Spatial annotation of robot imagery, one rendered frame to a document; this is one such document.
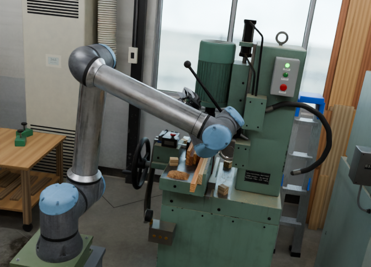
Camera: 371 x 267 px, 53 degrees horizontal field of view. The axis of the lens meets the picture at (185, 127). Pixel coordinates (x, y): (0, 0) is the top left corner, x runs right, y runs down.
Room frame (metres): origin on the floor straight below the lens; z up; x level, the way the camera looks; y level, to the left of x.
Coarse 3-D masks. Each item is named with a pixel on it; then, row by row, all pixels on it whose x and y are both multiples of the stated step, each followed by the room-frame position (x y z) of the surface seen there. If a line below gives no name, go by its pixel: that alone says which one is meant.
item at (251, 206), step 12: (216, 180) 1.78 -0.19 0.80; (228, 180) 1.79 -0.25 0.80; (168, 192) 1.63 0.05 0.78; (216, 192) 1.64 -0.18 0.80; (228, 192) 1.66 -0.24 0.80; (240, 192) 1.67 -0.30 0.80; (252, 192) 1.68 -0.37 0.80; (168, 204) 1.63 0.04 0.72; (180, 204) 1.62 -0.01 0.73; (192, 204) 1.61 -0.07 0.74; (204, 204) 1.60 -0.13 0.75; (216, 204) 1.59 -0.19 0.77; (228, 204) 1.58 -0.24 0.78; (240, 204) 1.58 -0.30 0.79; (252, 204) 1.57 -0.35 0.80; (264, 204) 1.58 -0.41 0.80; (276, 204) 1.59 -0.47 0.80; (240, 216) 1.57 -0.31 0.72; (252, 216) 1.57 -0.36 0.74; (264, 216) 1.56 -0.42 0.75; (276, 216) 1.55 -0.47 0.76
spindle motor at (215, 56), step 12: (204, 48) 1.77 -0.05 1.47; (216, 48) 1.74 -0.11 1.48; (228, 48) 1.75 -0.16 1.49; (204, 60) 1.76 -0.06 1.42; (216, 60) 1.74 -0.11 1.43; (228, 60) 1.76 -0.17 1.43; (204, 72) 1.76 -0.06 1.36; (216, 72) 1.74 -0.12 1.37; (228, 72) 1.76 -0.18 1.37; (204, 84) 1.76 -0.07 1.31; (216, 84) 1.74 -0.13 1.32; (228, 84) 1.78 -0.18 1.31; (204, 96) 1.75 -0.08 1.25; (216, 96) 1.74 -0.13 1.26; (228, 96) 1.79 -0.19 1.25
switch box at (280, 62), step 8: (280, 64) 1.61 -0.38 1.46; (296, 64) 1.60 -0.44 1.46; (280, 72) 1.61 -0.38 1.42; (288, 72) 1.61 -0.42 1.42; (296, 72) 1.60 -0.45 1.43; (272, 80) 1.63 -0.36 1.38; (280, 80) 1.61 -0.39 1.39; (288, 80) 1.61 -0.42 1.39; (272, 88) 1.62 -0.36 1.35; (288, 88) 1.61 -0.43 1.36; (288, 96) 1.61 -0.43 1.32
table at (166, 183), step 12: (180, 156) 1.81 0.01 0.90; (156, 168) 1.76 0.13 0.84; (168, 168) 1.65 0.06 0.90; (180, 168) 1.67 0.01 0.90; (192, 168) 1.68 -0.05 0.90; (168, 180) 1.54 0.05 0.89; (180, 180) 1.54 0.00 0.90; (180, 192) 1.53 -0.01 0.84; (192, 192) 1.52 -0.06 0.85; (204, 192) 1.55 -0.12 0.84
